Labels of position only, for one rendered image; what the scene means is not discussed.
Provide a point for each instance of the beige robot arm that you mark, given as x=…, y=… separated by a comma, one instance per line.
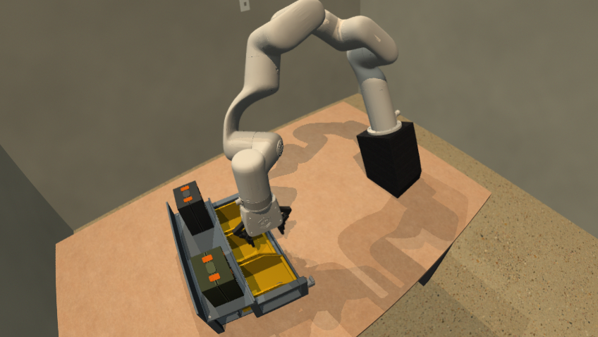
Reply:
x=256, y=152

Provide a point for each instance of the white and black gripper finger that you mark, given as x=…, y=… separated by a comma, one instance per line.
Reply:
x=286, y=211
x=243, y=234

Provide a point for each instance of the grey shelf rack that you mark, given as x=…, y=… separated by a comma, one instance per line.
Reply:
x=188, y=246

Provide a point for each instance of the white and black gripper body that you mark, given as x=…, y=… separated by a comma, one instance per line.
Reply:
x=261, y=221

